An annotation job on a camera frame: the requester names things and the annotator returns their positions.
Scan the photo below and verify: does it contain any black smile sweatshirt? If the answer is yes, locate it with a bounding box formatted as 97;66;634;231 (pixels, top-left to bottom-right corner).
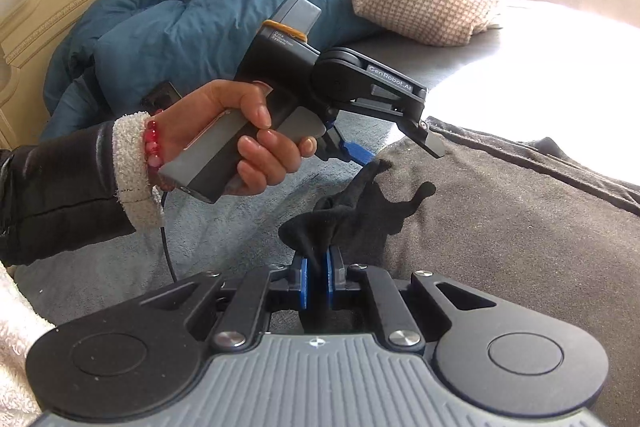
279;122;639;426

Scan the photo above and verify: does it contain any person's left hand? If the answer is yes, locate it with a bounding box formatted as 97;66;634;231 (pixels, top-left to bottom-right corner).
150;80;317;196

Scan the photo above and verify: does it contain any beige checked cloth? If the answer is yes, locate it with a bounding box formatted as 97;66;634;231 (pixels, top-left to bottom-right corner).
352;0;506;46

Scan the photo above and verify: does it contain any blue quilted duvet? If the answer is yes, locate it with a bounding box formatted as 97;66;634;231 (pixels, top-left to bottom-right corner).
40;0;382;140

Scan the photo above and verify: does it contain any grey fleece bed blanket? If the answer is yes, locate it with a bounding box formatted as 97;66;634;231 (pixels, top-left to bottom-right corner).
15;1;639;323

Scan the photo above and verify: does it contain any black sleeve white fleece cuff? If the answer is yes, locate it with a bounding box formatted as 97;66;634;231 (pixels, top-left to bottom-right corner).
1;113;163;267

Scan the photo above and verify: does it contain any white fleece robe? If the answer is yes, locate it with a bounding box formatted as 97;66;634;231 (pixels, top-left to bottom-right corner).
0;265;53;426

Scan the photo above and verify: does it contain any red bead bracelet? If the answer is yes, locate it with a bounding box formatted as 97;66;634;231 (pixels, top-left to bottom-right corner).
142;108;166;168

